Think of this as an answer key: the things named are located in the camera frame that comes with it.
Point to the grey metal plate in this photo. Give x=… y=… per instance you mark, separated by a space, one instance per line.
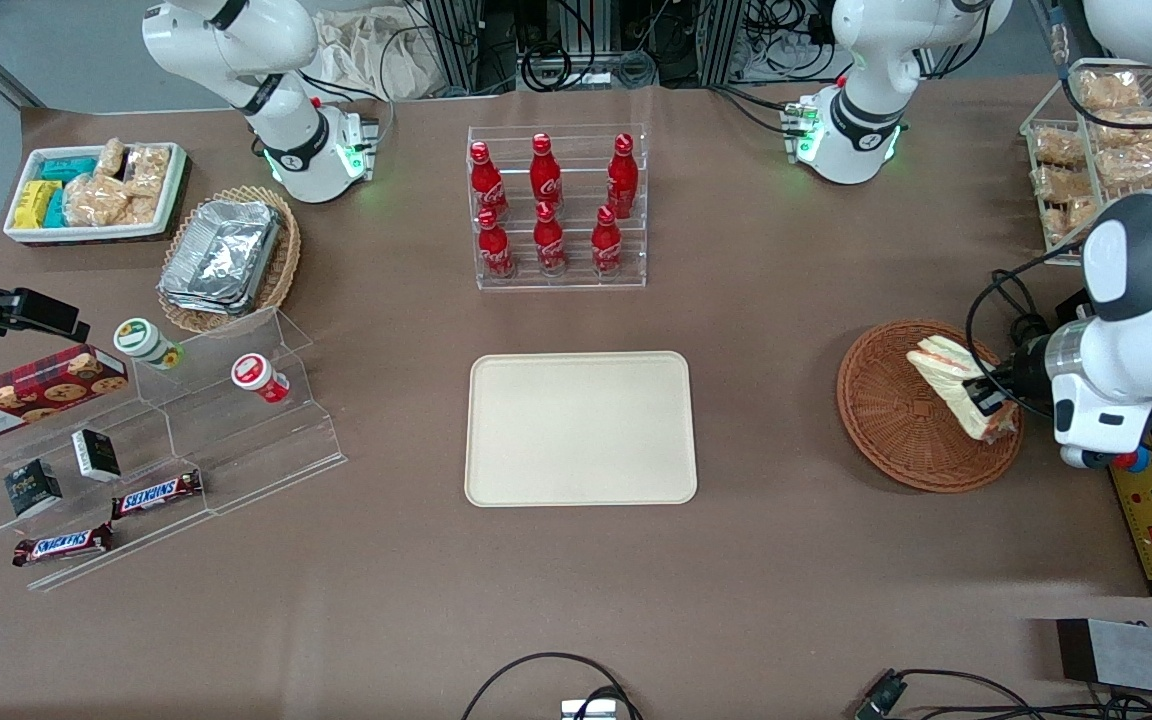
x=1136 y=658

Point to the beige plastic serving tray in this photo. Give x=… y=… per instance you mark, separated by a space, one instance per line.
x=581 y=428

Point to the triangular sandwich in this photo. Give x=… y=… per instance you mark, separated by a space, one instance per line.
x=946 y=370

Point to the red emergency stop button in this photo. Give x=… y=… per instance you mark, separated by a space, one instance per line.
x=1131 y=461

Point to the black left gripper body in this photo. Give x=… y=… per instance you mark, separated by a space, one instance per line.
x=1025 y=373

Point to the white rectangular snack tray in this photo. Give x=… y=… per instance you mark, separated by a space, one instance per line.
x=86 y=232

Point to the beige cloth bag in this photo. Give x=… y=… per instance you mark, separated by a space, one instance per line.
x=376 y=55

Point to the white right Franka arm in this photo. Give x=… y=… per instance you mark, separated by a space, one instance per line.
x=286 y=140

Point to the red lid yoghurt cup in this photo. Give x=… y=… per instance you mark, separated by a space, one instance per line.
x=256 y=375

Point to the aluminium foil container stack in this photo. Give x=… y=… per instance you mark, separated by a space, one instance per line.
x=221 y=255

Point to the Snickers chocolate bar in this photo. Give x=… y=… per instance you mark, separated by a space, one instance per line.
x=158 y=493
x=63 y=545

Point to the green lid yoghurt cup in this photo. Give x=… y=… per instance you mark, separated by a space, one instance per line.
x=141 y=338

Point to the aluminium equipment rack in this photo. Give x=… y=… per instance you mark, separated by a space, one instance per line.
x=586 y=40

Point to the red tartan cookie box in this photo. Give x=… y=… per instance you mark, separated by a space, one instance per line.
x=31 y=395

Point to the clear rice cracker packet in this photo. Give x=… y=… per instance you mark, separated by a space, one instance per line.
x=1058 y=146
x=1061 y=185
x=148 y=170
x=96 y=200
x=143 y=210
x=111 y=158
x=1131 y=127
x=1136 y=165
x=1111 y=90
x=1071 y=220

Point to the brown round wicker basket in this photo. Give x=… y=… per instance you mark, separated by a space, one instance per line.
x=886 y=420

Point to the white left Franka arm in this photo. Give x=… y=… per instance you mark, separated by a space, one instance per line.
x=1136 y=300

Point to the clear acrylic bottle rack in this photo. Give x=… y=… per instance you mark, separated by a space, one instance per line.
x=576 y=282

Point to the tan oval wicker basket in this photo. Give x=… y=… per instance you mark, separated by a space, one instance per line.
x=281 y=270

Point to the red cola bottle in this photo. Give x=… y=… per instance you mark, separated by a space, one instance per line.
x=622 y=178
x=546 y=172
x=549 y=242
x=495 y=248
x=487 y=185
x=606 y=245

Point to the clear acrylic stepped display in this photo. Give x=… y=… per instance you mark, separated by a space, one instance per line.
x=236 y=450

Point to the yellow snack packet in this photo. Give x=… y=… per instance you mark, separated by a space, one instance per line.
x=36 y=203

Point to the large teal snack packet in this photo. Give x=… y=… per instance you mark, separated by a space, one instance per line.
x=68 y=168

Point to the small black carton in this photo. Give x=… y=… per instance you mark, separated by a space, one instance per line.
x=96 y=455
x=33 y=488

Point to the small teal snack packet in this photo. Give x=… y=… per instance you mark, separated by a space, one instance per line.
x=55 y=208

